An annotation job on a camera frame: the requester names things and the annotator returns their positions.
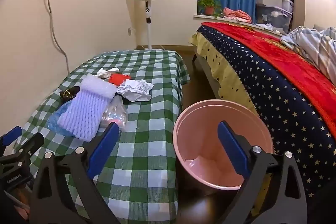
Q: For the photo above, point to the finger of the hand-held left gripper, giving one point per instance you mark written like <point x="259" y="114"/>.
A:
<point x="10" y="136"/>
<point x="34" y="144"/>

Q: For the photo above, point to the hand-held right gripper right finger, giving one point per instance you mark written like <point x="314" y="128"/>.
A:
<point x="232" y="150"/>

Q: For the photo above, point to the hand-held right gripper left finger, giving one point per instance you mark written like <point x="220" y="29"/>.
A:
<point x="105" y="150"/>

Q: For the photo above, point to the pink plastic bin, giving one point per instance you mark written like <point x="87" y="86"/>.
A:
<point x="204" y="134"/>

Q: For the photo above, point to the blue plastic bag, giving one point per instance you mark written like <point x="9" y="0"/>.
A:
<point x="56" y="119"/>

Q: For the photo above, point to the clear plastic bag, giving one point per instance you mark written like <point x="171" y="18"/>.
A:
<point x="116" y="113"/>

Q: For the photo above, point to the white foam net sleeve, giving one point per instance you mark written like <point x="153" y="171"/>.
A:
<point x="84" y="108"/>

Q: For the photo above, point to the dark wrapper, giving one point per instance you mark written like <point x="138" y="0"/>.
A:
<point x="67" y="94"/>

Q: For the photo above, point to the white paper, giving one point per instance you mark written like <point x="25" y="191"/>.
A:
<point x="136" y="90"/>

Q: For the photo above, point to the red plastic bag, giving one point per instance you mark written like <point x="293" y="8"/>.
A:
<point x="118" y="79"/>

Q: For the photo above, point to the white tissue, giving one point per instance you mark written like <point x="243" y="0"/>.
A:
<point x="103" y="73"/>

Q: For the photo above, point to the green checkered tablecloth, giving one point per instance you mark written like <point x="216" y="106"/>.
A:
<point x="147" y="134"/>

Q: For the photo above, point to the navy starry blanket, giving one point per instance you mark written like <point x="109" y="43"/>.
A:
<point x="275" y="108"/>

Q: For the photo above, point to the red blanket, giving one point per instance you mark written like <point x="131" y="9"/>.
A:
<point x="275" y="53"/>

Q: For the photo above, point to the striped grey quilt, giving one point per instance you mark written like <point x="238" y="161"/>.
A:
<point x="309" y="43"/>

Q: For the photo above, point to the pink cloth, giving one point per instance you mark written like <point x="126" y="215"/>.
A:
<point x="237" y="14"/>

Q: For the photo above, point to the white window sill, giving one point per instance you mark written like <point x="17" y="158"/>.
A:
<point x="202" y="16"/>

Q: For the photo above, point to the clear storage bin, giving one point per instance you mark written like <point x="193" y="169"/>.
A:
<point x="273" y="18"/>

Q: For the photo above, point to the potted green plant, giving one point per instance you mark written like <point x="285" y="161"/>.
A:
<point x="210" y="10"/>

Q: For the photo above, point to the small white storage box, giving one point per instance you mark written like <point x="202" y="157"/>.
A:
<point x="287" y="5"/>

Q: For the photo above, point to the white wall socket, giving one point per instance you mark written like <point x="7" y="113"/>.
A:
<point x="129" y="31"/>

